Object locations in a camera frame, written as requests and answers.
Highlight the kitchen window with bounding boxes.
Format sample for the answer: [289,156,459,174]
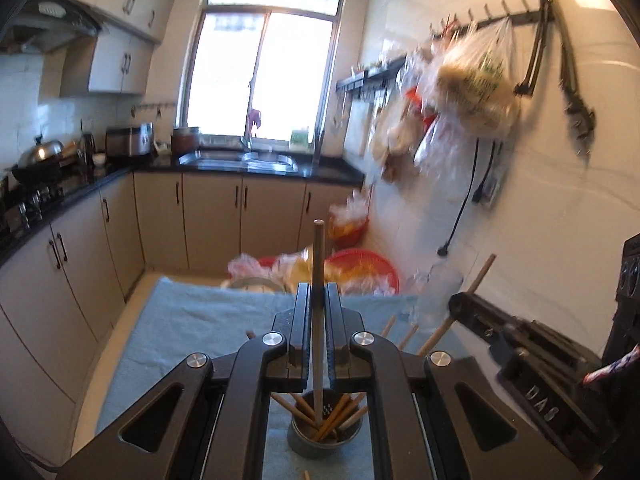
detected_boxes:
[175,0,348,148]

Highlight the silver rice cooker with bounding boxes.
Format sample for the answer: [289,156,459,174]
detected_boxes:
[105,122,155,158]

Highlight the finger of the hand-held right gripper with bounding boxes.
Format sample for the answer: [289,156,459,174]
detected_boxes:
[447,292,518,346]

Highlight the black countertop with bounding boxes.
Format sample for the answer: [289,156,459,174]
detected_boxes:
[0,152,366,266]

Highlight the steel kettle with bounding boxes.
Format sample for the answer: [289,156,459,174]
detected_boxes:
[79,132,97,167]

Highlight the steel sink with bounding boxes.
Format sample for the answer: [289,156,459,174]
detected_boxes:
[179,149,298,173]

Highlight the hanging plastic bags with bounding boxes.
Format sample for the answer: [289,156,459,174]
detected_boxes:
[370,17,523,183]

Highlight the blue-green tablecloth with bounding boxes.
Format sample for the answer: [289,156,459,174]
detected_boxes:
[95,276,481,480]

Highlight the brown pot with lid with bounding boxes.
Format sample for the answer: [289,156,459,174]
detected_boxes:
[171,126,202,153]

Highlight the black folding hanging tool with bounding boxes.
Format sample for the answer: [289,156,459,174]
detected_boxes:
[515,0,597,161]

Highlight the bunch of wooden chopsticks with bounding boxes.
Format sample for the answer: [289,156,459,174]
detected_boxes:
[245,314,421,443]

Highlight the gas stove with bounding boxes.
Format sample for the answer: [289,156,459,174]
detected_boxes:
[0,175,68,241]

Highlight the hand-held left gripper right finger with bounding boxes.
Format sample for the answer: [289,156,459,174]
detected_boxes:
[325,282,586,480]

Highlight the brown wooden chopstick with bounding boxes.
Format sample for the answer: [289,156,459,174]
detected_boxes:
[419,254,497,357]

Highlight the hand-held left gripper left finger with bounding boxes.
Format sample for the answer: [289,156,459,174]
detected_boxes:
[57,282,313,480]

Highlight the clear plastic bags with food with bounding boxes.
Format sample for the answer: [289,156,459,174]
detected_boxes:
[227,247,326,293]

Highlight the steel range hood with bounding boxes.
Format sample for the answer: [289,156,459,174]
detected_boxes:
[0,0,103,56]

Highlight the wall socket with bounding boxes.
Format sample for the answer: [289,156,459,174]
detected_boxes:
[472,172,501,208]

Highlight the white cutting board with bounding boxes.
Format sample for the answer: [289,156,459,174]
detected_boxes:
[345,101,373,158]

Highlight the white upper cabinets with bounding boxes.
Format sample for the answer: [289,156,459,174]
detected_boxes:
[37,0,188,96]

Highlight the steel wok lid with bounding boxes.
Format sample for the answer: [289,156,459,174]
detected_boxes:
[17,135,66,167]

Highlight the black wall shelf rack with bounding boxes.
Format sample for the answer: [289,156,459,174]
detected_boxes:
[336,55,407,96]

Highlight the black power cord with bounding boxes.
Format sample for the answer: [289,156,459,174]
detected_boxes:
[437,137,483,257]

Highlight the pale wooden chopstick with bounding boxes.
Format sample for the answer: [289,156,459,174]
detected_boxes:
[312,219,327,423]

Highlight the black wall hook rail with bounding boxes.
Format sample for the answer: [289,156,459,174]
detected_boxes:
[431,0,556,41]

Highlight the beige lower cabinets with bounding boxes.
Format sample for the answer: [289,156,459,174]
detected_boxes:
[0,170,363,461]

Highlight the small wall hook rail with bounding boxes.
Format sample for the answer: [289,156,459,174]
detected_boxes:
[131,103,176,117]

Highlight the red plastic basin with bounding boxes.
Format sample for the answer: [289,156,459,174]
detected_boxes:
[325,249,401,296]

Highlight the dark perforated utensil holder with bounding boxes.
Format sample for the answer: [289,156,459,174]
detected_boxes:
[287,390,363,461]

